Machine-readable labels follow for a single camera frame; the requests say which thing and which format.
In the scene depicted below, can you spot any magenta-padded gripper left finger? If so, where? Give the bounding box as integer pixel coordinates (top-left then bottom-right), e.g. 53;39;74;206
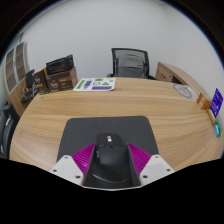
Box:
49;143;96;186

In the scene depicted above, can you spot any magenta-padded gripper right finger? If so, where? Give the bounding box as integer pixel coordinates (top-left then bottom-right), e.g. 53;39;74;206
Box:
127;143;175;187

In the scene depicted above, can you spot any black computer mouse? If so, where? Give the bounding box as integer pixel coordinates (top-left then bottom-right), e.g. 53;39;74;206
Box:
83;132;141;189

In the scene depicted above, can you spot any dark grey mouse pad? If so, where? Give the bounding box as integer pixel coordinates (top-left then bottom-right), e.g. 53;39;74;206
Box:
56;115;160;163

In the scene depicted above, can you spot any black padded office chair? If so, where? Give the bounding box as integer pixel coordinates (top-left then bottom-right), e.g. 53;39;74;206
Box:
0;103;19;159

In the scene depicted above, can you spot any green flat box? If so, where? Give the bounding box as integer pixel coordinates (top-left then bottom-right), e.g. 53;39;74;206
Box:
213;117;223;138

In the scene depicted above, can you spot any small tan box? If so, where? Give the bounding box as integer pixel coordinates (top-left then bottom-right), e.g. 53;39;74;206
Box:
206;109;217;125

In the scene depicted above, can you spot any grey round disc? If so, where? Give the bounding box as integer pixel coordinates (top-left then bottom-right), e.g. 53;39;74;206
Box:
172;83;193;99

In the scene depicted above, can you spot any orange box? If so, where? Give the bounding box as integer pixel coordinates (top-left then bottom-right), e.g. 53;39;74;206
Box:
196;92;213;110

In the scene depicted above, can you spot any white printed paper sheet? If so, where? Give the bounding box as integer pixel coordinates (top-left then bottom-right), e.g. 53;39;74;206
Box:
72;77;117;92

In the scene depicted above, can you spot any light brown cardboard box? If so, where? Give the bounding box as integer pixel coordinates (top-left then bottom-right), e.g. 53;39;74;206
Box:
32;68;50;95

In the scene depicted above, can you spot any purple sign stand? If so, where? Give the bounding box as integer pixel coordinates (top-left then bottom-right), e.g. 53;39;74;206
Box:
209;87;224;119

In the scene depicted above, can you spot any small black visitor chair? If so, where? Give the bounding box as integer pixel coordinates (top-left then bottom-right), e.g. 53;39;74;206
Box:
20;68;38;104

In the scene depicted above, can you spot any wooden side cabinet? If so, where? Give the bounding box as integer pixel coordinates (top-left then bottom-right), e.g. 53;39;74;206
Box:
155;61;201;98

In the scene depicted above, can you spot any dark printed cardboard box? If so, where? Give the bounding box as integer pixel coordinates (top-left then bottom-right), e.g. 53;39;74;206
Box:
45;54;75;76

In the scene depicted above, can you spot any black mesh office chair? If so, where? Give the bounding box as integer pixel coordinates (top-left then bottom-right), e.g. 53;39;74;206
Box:
106;47;157;80

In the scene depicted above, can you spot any wooden shelf unit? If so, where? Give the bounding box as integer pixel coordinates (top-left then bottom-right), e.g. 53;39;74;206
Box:
2;41;36;118

